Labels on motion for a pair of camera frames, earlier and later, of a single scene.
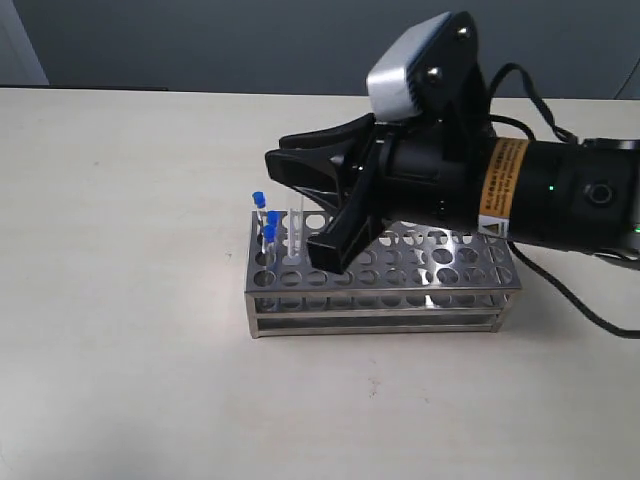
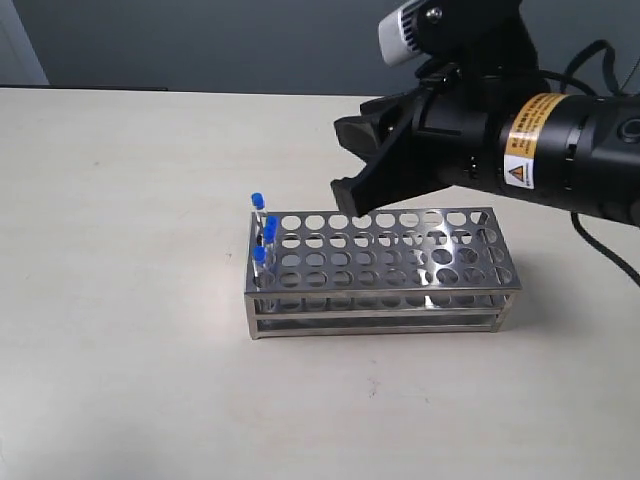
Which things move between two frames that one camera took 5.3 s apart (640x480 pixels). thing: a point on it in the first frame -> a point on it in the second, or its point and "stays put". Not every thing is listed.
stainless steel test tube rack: (411, 279) stays put
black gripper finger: (322, 162) -> (381, 122)
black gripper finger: (358, 216) -> (411, 164)
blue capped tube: (295, 213) -> (260, 257)
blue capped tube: (259, 202) stays put
